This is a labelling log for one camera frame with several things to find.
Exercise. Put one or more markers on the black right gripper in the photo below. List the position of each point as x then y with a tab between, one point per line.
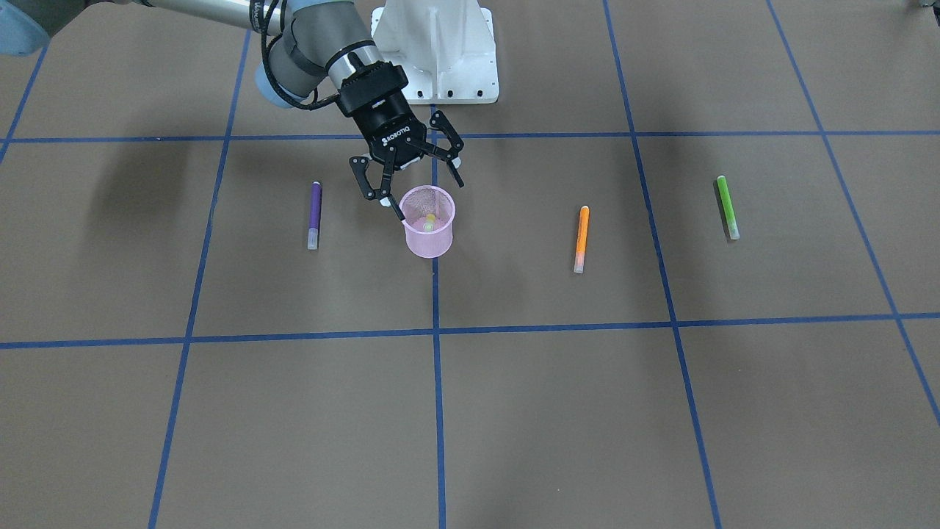
385	120

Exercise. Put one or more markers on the purple highlighter pen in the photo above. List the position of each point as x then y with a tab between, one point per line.
314	215

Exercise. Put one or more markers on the orange highlighter pen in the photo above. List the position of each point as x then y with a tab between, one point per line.
581	239

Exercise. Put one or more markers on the green highlighter pen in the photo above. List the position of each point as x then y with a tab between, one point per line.
728	209

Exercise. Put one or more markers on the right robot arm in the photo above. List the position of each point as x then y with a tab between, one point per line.
320	53

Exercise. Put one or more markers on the pink mesh pen holder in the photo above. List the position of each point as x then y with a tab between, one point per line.
429	213

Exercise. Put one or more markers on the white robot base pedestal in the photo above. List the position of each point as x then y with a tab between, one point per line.
446	48

